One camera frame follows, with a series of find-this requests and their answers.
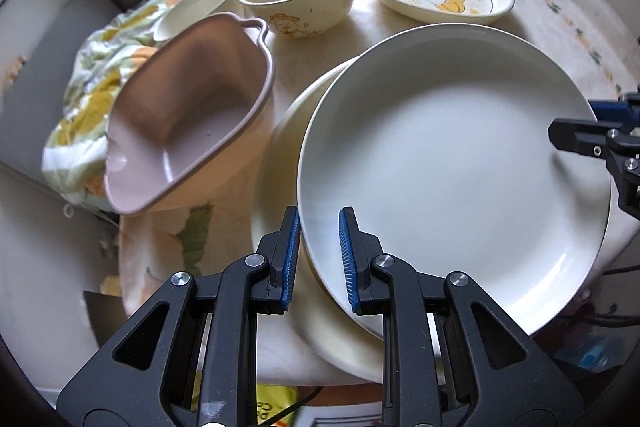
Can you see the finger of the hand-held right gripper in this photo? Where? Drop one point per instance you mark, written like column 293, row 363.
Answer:
column 575, row 134

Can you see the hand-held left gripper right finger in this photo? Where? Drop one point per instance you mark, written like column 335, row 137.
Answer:
column 347, row 257

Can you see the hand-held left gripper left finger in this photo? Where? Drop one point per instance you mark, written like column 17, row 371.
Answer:
column 291, row 257

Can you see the large cream plate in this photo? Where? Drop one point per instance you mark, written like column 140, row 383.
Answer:
column 280, row 187

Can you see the large white plate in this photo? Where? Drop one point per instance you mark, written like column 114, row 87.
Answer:
column 450, row 157

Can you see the small cream bowl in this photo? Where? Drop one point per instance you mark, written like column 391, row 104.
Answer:
column 195, row 7

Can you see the white damask tablecloth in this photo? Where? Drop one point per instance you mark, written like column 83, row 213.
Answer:
column 575, row 32

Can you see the yellow packet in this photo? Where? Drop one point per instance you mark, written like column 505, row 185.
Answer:
column 272, row 404

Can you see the dark flat board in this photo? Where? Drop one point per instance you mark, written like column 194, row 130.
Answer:
column 102, row 317

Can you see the blue packet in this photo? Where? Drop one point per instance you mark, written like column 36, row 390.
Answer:
column 590, row 352

